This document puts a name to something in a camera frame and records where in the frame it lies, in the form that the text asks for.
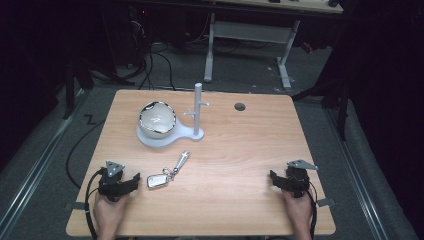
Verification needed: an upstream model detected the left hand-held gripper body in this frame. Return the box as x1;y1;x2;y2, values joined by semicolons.
97;160;132;203

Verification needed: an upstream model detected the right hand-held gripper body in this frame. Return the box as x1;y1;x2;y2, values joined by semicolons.
283;159;319;200

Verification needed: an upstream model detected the person's left hand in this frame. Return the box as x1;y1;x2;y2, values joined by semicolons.
93;191;130;234

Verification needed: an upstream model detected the person's right hand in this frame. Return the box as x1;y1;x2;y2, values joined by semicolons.
282;189;315;234

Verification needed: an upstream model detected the grey tape piece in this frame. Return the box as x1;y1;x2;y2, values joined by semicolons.
316;197;336;208
65;201;88;211

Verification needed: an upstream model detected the white bowl with silver rim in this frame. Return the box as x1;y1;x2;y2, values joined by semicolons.
137;101;177;140

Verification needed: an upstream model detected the black metal stand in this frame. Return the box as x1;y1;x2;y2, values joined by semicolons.
291;59;354;141
61;56;136;120

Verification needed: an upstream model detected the white-legged desk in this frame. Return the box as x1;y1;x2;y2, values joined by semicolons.
203;0;344;91

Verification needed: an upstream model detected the silver car key with keychain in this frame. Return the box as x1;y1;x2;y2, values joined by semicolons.
146;150;191;191

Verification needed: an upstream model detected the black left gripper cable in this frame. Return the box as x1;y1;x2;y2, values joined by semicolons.
84;167;105;240

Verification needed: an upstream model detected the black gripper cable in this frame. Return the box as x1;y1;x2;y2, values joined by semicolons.
307;181;318;240
84;167;105;240

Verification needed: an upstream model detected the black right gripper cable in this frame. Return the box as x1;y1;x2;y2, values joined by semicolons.
307;181;318;240

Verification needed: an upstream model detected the black floor cable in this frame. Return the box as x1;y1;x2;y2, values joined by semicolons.
65;113;107;190

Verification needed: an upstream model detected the metal floor rail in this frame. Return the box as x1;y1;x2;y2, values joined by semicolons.
323;107;389;240
0;89;88;234

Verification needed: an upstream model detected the white key stand with post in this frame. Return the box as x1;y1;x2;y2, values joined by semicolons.
136;82;211;149

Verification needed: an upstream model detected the bundle of black cables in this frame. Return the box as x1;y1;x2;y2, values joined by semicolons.
114;6;214;92

